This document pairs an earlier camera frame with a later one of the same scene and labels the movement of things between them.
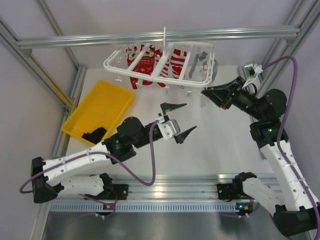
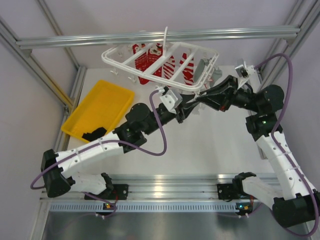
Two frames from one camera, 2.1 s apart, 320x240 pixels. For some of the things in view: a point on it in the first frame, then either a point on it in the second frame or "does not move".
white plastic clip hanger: x=190 y=64 does not move
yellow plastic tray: x=102 y=106 does not move
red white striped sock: x=165 y=71 to x=169 y=67
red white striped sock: x=177 y=62 to x=188 y=72
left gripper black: x=167 y=107 to x=184 y=109
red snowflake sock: x=145 y=65 to x=143 y=61
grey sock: x=200 y=56 to x=202 y=64
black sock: x=95 y=136 does not move
